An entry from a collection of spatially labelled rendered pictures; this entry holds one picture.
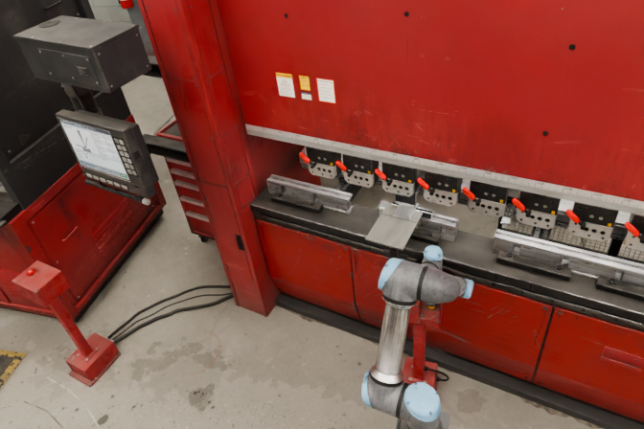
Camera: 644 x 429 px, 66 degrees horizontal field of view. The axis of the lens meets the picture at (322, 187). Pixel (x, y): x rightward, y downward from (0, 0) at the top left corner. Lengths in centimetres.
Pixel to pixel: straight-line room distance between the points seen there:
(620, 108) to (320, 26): 112
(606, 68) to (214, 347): 256
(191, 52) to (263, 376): 184
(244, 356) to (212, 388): 26
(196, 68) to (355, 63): 69
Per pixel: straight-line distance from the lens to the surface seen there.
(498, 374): 302
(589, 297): 235
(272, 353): 317
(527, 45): 186
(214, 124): 241
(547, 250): 235
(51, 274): 297
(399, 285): 165
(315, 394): 299
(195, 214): 369
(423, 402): 180
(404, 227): 233
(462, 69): 194
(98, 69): 216
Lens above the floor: 257
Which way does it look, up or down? 37 degrees down
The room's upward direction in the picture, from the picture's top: 8 degrees counter-clockwise
